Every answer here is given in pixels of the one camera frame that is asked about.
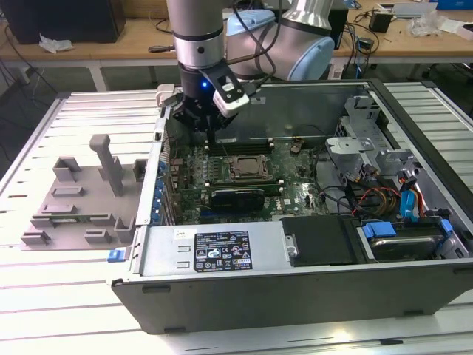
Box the small black cube box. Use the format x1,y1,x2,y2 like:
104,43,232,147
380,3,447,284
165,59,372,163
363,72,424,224
369,10,392,33

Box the blue flat box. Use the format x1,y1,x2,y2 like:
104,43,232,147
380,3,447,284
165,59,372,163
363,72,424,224
435,0,473,10

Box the blue disk carrier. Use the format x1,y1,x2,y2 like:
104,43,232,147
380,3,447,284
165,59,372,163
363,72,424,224
361,217,455,260

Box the green motherboard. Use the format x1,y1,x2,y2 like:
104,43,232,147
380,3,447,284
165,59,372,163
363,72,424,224
162,138,355,225

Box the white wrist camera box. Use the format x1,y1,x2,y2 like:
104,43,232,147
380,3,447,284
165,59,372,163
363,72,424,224
212,73,249,118

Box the silver hard disk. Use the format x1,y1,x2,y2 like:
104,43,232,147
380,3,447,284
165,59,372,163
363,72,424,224
369,236,437,262

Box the black graphics card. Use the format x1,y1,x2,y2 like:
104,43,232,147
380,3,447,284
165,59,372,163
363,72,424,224
210,186,266,216

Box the black computer tower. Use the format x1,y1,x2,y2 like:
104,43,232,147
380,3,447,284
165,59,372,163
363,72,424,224
10,0,126,44

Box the blue flat data wire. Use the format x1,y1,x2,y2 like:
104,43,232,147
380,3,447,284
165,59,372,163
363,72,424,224
401,187,421,223

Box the red yellow wire bundle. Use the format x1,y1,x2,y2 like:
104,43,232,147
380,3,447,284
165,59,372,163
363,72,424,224
364,186,402,215

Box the black power supply label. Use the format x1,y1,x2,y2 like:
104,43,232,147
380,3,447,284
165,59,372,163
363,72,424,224
194,231,253,274

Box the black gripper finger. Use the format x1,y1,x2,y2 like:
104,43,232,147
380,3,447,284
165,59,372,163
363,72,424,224
211,112,237,148
171,100,213,148

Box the silver power supply unit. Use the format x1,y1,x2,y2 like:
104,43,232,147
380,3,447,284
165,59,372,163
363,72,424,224
140,221,287,277

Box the light grey case handle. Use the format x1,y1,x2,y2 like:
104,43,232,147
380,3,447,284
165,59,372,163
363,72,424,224
155,83,184,109

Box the black open PC case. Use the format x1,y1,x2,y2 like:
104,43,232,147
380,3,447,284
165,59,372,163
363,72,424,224
110,78,473,336

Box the wooden desk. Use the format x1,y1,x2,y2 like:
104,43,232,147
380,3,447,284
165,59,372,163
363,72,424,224
0,0,473,93

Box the clear plastic bags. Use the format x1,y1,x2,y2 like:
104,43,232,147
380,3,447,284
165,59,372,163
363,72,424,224
408,10,444,38

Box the grey plastic parts rack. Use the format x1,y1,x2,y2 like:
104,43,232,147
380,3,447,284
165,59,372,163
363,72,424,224
20,133,149,252

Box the silver metal drive cage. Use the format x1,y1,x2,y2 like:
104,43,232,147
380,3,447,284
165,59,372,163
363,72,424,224
324,95,422,180

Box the black camera cable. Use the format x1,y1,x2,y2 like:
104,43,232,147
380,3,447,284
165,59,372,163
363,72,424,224
231,0,282,81

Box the installed green RAM stick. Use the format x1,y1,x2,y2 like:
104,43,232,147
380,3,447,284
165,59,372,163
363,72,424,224
206,178,284,190

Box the crumpled white paper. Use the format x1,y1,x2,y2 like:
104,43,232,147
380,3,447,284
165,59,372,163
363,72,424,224
38,33,75,55

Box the CPU socket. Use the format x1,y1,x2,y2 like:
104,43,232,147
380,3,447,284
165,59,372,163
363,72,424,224
227,153,269,183

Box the tall black box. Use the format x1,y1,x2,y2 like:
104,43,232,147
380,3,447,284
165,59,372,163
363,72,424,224
328,7,350,51

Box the black RAM slot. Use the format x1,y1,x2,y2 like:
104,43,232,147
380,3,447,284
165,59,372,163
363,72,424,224
216,138,270,146
216,145,270,155

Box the metal socket cover frame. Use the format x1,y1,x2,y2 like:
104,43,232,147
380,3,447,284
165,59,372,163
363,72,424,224
228,155,268,180

